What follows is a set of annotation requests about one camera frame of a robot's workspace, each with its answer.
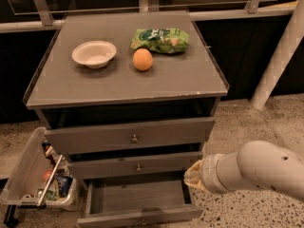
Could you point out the grey middle drawer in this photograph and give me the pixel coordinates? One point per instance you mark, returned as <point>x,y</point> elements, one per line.
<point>86,170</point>

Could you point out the green snack bag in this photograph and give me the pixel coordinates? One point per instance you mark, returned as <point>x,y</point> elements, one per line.
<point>161,40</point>

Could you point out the padded gripper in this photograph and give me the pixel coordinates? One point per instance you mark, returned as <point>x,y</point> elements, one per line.
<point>209,172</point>

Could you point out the metal railing with glass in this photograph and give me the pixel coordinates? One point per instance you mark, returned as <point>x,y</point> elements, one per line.
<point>35,15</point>

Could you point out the orange fruit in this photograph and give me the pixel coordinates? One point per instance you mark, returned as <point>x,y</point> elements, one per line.
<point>142,59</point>

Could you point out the white paper bowl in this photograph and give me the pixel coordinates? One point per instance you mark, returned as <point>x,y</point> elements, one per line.
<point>94,54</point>

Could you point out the small red ball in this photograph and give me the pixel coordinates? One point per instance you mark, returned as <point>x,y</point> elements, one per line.
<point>47,175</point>

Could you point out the grey bottom drawer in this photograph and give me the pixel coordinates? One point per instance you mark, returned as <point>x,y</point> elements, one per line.
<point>138,200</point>

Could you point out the white diagonal pillar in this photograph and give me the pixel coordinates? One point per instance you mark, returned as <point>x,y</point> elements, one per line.
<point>284,51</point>

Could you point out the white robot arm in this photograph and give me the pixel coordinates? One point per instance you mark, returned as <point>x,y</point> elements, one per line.
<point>258,165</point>

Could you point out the clear plastic storage bin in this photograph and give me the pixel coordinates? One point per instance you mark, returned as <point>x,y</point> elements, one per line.
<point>26,182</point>

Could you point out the grey wooden drawer cabinet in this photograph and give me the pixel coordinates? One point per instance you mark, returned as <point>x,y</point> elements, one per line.
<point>65,94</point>

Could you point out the grey top drawer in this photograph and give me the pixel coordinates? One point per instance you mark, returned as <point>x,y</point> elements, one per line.
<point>98,138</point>

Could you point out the grey drawer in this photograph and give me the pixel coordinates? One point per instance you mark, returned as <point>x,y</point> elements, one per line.
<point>138,200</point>
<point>86,170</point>
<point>98,138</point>

